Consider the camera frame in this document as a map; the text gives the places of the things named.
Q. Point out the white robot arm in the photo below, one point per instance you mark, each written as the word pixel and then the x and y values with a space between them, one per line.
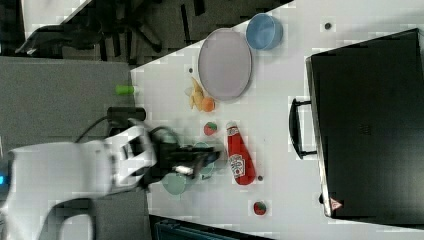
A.
pixel 48 191

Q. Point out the blue crate at edge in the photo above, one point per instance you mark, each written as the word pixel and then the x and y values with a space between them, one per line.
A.
pixel 176 230

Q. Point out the green perforated colander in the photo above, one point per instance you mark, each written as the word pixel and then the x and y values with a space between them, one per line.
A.
pixel 177 184

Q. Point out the green cylinder object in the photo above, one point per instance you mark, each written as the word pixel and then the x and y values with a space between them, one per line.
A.
pixel 123 90

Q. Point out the strawberry toy near edge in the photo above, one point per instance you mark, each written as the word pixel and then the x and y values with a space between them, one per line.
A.
pixel 259 208

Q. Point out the strawberry toy near banana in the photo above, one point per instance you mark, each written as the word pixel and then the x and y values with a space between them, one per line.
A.
pixel 210 128

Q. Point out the orange fruit toy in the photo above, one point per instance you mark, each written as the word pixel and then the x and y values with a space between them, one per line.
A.
pixel 208 104

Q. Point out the green mug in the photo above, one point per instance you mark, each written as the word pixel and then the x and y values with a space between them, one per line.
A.
pixel 213 166

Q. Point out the peeled banana toy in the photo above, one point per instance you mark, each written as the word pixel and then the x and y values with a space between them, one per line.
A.
pixel 195 94

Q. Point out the lilac round plate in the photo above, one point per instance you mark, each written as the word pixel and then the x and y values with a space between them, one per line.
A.
pixel 225 64

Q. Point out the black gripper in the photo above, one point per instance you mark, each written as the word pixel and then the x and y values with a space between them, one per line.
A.
pixel 187 160

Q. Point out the blue bowl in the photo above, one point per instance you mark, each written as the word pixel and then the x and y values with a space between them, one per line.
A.
pixel 264 32

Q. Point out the red ketchup bottle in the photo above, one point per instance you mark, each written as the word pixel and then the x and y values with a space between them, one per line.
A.
pixel 241 163

